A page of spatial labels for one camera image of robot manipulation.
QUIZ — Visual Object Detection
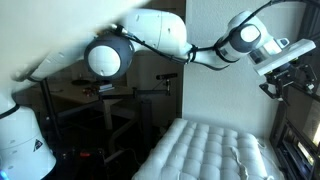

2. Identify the white tufted cushion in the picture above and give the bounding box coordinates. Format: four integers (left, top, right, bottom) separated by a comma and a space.
131, 117, 276, 180

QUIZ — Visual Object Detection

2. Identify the black stereo camera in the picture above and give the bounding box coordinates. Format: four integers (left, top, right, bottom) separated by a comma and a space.
155, 72, 179, 81

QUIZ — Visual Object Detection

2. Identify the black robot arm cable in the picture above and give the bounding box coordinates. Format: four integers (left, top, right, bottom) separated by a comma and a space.
113, 0, 320, 72

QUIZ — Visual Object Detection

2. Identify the beige desk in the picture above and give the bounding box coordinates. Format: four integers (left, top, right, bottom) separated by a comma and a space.
16, 78, 141, 164

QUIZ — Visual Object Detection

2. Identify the black camera stand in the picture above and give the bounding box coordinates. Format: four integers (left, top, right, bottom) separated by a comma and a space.
131, 79, 173, 158

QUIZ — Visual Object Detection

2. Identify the stack of books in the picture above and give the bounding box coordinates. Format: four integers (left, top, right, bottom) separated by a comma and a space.
97, 83, 116, 94

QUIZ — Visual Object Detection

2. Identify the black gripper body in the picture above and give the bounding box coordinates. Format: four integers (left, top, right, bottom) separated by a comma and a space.
265, 64, 303, 89

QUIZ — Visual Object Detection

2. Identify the small hinged window pane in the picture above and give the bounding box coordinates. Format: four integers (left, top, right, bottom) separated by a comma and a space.
278, 121, 319, 180

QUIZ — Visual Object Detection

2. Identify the flat black round disc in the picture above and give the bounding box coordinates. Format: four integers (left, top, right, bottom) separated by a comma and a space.
70, 79, 92, 86

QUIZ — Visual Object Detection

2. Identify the black tripod pole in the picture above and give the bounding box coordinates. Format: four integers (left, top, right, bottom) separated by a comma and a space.
38, 76, 63, 144

